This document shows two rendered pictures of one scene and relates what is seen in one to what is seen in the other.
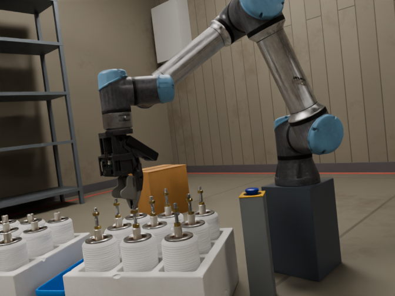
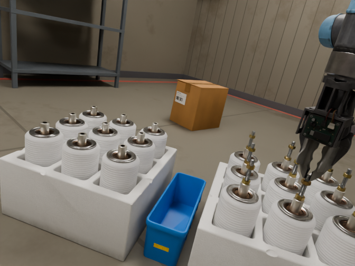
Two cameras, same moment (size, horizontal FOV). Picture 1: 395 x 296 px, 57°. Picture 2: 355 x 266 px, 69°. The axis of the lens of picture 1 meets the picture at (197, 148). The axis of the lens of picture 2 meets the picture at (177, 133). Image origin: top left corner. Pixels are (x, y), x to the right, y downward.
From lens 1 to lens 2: 71 cm
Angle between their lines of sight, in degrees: 17
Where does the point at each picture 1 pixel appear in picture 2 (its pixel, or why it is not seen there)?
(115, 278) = (269, 255)
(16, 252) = (131, 173)
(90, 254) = (236, 214)
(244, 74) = (275, 17)
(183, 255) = not seen: outside the picture
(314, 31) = not seen: outside the picture
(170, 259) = (344, 256)
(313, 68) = not seen: hidden behind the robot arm
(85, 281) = (226, 243)
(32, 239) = (139, 154)
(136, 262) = (295, 243)
